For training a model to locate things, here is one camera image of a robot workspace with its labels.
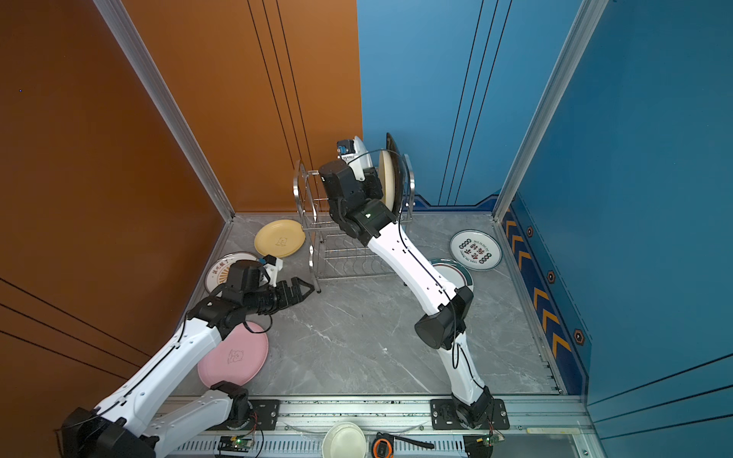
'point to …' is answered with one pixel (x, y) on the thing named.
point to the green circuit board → (230, 443)
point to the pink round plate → (239, 358)
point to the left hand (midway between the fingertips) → (305, 290)
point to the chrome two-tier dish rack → (335, 255)
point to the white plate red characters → (476, 250)
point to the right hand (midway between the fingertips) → (370, 170)
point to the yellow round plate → (280, 238)
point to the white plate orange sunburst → (218, 274)
